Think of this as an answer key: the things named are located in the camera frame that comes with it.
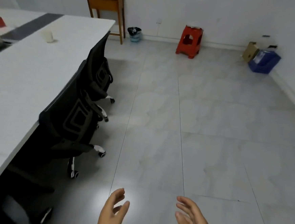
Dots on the blue file box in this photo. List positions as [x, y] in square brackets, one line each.
[264, 62]

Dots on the white conference table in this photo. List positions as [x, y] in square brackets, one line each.
[38, 69]

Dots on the clear plastic container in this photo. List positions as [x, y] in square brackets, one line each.
[273, 46]

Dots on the person's left hand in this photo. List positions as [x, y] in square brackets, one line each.
[111, 217]

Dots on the brown cardboard box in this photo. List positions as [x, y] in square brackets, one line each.
[250, 52]

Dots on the small wooden side table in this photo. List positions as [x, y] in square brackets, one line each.
[105, 2]

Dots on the black mesh office chair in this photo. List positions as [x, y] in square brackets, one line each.
[17, 207]
[98, 58]
[70, 114]

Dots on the white wall socket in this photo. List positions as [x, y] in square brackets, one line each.
[159, 21]

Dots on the red plastic stool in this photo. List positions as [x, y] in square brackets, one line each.
[190, 47]

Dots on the blue bin black bag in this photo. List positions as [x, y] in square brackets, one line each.
[135, 37]

